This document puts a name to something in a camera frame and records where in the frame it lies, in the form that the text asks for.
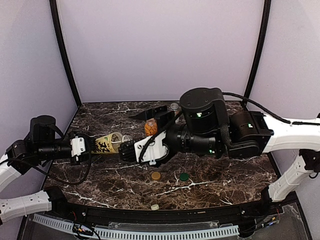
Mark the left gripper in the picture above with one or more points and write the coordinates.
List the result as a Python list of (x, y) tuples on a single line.
[(86, 146)]

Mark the orange juice bottle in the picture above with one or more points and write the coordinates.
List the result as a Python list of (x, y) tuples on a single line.
[(150, 127)]

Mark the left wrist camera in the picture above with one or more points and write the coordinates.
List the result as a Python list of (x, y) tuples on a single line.
[(78, 149)]

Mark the gold bottle cap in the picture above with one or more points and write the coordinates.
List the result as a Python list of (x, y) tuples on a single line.
[(155, 176)]

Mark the white slotted cable duct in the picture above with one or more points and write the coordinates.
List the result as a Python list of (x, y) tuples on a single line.
[(130, 231)]

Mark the white tea bottle cap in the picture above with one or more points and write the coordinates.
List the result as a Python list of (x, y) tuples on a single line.
[(155, 207)]

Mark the green bottle cap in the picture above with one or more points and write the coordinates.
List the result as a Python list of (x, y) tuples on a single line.
[(183, 176)]

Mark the brown drink bottle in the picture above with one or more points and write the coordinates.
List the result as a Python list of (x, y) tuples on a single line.
[(175, 108)]

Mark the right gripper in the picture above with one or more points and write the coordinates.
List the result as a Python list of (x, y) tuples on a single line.
[(165, 120)]

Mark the right black frame post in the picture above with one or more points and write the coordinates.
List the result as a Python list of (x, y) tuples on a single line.
[(259, 47)]

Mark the yellow tea bottle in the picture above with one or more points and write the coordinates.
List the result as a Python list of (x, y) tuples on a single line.
[(109, 144)]

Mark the black frame post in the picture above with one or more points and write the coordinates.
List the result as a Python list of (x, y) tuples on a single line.
[(63, 51), (259, 47)]

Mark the black front rail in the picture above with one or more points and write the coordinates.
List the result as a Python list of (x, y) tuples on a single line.
[(91, 215)]

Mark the left black frame post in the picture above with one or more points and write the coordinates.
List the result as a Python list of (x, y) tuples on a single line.
[(63, 51)]

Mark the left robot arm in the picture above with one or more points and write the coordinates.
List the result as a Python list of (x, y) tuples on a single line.
[(45, 142)]

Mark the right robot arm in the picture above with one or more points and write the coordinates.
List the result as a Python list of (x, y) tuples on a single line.
[(210, 130)]

